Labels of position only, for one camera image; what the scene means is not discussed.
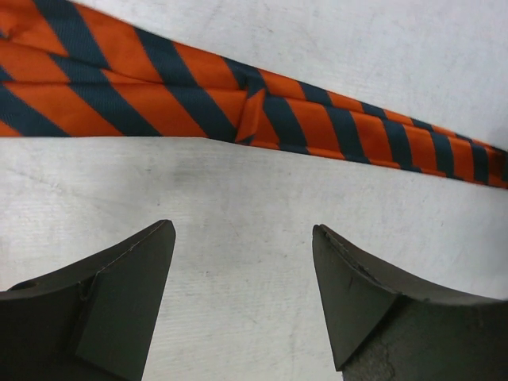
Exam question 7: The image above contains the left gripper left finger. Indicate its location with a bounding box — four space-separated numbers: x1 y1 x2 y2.
1 220 175 380

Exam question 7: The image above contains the orange navy striped tie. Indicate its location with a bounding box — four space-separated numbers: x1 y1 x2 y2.
1 1 507 188

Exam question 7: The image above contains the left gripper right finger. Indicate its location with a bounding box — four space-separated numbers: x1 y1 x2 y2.
312 225 507 380

